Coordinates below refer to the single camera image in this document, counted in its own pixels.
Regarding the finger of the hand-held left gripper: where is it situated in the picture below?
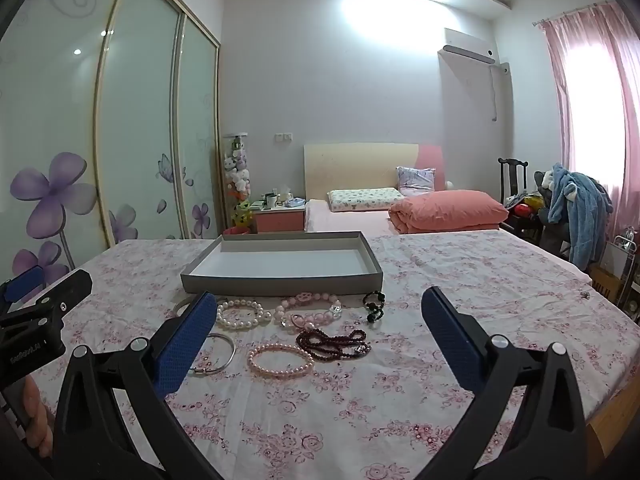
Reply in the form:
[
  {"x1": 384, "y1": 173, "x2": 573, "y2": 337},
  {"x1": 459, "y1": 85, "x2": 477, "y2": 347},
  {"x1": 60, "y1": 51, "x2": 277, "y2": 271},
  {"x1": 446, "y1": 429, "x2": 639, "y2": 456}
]
[
  {"x1": 0, "y1": 266, "x2": 46, "y2": 307},
  {"x1": 0, "y1": 269, "x2": 94, "y2": 333}
]

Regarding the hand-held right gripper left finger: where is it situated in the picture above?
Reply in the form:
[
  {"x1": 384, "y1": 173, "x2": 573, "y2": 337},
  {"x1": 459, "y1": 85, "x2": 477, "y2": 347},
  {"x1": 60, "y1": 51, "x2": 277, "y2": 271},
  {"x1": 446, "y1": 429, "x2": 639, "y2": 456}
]
[{"x1": 52, "y1": 291, "x2": 221, "y2": 480}]

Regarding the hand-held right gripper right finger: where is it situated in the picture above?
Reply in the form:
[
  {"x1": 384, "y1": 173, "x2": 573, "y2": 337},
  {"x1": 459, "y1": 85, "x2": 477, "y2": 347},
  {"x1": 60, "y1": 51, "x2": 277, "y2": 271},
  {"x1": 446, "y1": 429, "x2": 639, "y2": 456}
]
[{"x1": 415, "y1": 286, "x2": 588, "y2": 480}]

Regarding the thin silver wire bangle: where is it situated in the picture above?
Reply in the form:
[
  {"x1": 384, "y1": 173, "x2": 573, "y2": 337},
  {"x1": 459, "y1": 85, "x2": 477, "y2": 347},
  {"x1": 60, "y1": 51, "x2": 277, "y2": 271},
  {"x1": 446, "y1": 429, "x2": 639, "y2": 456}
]
[{"x1": 189, "y1": 332, "x2": 237, "y2": 377}]

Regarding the white pearl bracelet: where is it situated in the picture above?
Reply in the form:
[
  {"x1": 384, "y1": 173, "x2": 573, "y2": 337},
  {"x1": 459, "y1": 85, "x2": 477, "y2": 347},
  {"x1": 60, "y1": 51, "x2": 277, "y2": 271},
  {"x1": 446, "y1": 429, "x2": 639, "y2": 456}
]
[{"x1": 216, "y1": 298, "x2": 272, "y2": 332}]

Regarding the black bead bracelet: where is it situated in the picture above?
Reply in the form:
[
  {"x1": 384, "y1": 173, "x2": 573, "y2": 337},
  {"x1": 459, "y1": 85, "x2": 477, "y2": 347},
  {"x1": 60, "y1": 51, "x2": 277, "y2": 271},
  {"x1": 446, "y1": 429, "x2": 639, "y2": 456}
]
[{"x1": 362, "y1": 290, "x2": 387, "y2": 323}]

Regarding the pink pearl bracelet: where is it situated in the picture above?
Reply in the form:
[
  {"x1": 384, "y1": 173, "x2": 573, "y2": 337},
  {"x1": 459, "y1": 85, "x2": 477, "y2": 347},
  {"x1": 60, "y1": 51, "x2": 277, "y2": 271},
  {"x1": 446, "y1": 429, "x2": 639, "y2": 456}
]
[{"x1": 247, "y1": 342, "x2": 315, "y2": 380}]

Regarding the pink chunky bead bracelet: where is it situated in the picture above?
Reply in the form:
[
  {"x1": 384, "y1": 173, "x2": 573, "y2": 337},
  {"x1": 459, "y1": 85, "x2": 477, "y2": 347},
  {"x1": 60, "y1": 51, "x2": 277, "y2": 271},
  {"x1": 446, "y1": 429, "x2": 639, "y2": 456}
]
[{"x1": 274, "y1": 291, "x2": 346, "y2": 330}]

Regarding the grey shallow tray box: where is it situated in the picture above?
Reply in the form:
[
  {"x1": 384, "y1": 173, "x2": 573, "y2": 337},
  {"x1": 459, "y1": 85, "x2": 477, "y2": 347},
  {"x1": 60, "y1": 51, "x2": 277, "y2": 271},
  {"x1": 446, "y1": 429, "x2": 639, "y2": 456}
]
[{"x1": 180, "y1": 231, "x2": 385, "y2": 297}]

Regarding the dark red bead strand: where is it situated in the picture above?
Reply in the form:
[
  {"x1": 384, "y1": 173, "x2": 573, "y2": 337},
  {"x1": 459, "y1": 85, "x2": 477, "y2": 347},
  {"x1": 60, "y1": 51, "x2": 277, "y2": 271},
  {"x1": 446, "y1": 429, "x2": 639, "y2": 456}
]
[{"x1": 296, "y1": 328, "x2": 373, "y2": 362}]

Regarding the person's left hand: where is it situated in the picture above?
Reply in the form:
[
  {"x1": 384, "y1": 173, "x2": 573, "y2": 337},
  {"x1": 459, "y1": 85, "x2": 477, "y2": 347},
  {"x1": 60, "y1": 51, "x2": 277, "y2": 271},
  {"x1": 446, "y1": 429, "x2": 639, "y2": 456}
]
[{"x1": 20, "y1": 375, "x2": 55, "y2": 461}]

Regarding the pink floral cloth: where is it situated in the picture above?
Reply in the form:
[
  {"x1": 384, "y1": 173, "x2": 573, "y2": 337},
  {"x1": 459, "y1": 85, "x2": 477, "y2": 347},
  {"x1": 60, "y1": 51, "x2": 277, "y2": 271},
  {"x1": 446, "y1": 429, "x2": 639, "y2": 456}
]
[{"x1": 20, "y1": 231, "x2": 633, "y2": 480}]

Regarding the folded salmon quilt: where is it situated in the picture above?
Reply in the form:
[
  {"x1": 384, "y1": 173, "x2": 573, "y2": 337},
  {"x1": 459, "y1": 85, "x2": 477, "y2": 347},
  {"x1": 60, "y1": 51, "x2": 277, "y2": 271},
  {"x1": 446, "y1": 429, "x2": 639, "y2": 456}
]
[{"x1": 389, "y1": 191, "x2": 510, "y2": 234}]

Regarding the grey chair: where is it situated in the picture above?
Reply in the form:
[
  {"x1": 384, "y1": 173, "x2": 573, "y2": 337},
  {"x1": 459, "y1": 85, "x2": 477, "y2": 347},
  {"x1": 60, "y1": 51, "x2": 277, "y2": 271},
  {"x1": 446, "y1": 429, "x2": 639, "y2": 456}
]
[{"x1": 532, "y1": 170, "x2": 576, "y2": 256}]

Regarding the pile of colourful clothes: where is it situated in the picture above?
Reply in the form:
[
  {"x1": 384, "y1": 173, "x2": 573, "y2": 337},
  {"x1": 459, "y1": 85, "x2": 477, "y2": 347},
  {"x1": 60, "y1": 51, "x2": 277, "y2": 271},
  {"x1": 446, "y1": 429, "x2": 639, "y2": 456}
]
[{"x1": 504, "y1": 191, "x2": 548, "y2": 221}]

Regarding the pink and beige nightstand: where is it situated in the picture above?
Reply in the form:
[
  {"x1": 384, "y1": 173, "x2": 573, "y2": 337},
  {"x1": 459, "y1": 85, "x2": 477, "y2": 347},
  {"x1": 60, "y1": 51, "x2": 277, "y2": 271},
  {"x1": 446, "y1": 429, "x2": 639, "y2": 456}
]
[{"x1": 252, "y1": 202, "x2": 307, "y2": 234}]

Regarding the pink bed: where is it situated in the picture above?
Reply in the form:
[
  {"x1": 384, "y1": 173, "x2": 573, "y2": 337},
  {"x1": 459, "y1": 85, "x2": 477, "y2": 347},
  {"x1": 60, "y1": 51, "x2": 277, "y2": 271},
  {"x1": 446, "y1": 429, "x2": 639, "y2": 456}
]
[{"x1": 304, "y1": 197, "x2": 506, "y2": 235}]

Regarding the purple floral pillow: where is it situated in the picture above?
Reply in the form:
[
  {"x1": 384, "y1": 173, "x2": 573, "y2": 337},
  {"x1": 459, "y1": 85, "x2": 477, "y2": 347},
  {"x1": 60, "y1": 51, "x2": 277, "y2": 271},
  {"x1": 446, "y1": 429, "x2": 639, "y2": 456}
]
[{"x1": 396, "y1": 166, "x2": 437, "y2": 197}]

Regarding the white patterned pillow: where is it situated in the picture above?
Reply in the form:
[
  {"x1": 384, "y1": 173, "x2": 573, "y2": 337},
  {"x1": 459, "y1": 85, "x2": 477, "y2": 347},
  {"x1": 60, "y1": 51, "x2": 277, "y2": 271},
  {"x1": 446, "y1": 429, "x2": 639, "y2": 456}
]
[{"x1": 327, "y1": 187, "x2": 403, "y2": 212}]

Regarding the dark wooden chair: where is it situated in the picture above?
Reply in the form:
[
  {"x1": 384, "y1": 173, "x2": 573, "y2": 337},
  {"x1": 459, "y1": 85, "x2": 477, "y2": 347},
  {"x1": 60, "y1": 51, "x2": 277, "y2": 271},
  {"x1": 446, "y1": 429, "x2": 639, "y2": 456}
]
[{"x1": 497, "y1": 156, "x2": 543, "y2": 241}]

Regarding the clear tube of plush toys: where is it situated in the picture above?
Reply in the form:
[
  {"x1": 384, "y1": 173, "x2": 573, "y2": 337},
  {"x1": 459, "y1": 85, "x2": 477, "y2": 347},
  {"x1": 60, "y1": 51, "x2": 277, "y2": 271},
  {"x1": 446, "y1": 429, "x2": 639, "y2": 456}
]
[{"x1": 223, "y1": 133, "x2": 251, "y2": 233}]

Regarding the blue fleece robe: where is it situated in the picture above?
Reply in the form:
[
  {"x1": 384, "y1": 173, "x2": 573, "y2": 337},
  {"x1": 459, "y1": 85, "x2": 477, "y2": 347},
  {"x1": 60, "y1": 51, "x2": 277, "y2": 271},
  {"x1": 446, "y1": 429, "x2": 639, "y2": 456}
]
[{"x1": 547, "y1": 162, "x2": 613, "y2": 271}]

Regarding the floral glass sliding wardrobe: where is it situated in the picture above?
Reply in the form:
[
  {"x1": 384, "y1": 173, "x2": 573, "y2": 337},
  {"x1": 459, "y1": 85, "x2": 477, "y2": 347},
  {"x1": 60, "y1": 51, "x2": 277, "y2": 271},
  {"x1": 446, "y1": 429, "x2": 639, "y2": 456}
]
[{"x1": 0, "y1": 0, "x2": 222, "y2": 281}]

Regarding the metal rack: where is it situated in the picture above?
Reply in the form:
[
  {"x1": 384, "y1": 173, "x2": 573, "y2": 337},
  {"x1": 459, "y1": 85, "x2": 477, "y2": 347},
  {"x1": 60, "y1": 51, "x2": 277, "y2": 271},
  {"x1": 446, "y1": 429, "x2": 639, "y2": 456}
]
[{"x1": 612, "y1": 227, "x2": 640, "y2": 311}]

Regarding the beige and pink headboard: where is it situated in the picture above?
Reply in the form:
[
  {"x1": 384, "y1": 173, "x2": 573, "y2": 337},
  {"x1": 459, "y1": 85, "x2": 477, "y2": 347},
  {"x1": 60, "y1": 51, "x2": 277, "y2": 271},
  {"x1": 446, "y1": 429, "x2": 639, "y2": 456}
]
[{"x1": 304, "y1": 142, "x2": 443, "y2": 201}]

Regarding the white pipe cover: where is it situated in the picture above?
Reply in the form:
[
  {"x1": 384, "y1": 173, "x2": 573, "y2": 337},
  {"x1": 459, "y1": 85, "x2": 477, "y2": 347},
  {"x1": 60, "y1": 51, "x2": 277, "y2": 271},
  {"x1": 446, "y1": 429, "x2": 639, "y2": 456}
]
[{"x1": 489, "y1": 62, "x2": 512, "y2": 123}]

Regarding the pink curtain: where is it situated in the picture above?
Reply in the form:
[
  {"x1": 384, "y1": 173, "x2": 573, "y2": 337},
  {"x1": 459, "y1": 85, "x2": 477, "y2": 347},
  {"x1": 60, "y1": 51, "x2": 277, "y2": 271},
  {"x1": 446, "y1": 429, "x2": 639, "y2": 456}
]
[{"x1": 537, "y1": 2, "x2": 640, "y2": 281}]

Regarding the white air conditioner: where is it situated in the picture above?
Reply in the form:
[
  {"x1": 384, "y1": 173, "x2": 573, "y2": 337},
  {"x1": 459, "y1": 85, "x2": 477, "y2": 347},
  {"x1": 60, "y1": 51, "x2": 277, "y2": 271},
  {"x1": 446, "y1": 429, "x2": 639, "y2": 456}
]
[{"x1": 438, "y1": 27, "x2": 511, "y2": 66}]

